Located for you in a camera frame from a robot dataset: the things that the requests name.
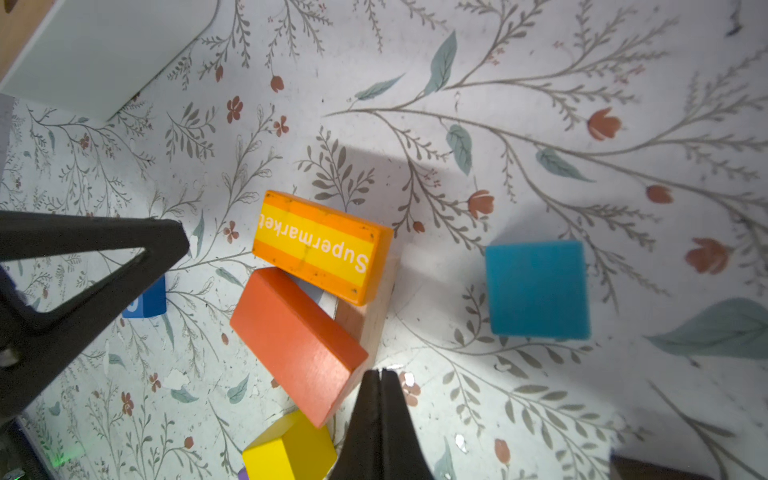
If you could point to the teal wooden cube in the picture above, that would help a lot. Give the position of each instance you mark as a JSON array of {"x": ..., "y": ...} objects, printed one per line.
[{"x": 538, "y": 290}]

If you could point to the orange wooden cylinder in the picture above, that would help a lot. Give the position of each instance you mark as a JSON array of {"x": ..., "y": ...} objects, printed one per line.
[{"x": 337, "y": 252}]

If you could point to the yellow wooden cube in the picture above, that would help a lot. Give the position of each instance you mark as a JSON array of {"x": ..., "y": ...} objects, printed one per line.
[{"x": 291, "y": 448}]

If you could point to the white wooden-lid tissue box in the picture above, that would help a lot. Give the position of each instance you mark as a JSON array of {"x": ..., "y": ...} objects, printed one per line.
[{"x": 92, "y": 57}]

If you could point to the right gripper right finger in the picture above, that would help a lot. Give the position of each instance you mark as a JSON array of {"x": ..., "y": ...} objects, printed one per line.
[{"x": 381, "y": 442}]

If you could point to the red wooden block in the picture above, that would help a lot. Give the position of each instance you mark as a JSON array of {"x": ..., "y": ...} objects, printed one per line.
[{"x": 313, "y": 358}]

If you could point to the blue number nine cube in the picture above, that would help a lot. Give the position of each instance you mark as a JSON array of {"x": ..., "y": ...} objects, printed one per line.
[{"x": 151, "y": 303}]

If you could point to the natural wood plank block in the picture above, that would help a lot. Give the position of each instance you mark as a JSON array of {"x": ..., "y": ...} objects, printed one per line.
[{"x": 365, "y": 323}]

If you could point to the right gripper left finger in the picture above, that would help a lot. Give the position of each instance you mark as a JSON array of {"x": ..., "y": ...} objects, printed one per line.
[{"x": 37, "y": 346}]

